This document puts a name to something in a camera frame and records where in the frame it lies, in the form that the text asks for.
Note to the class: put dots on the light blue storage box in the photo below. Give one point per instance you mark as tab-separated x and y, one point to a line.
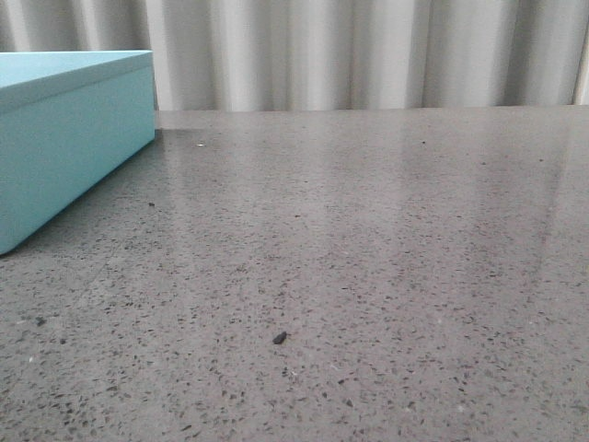
68	119

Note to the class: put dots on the small black debris chunk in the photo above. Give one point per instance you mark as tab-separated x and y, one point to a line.
280	338

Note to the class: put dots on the white pleated curtain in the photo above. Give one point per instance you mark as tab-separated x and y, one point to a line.
327	55

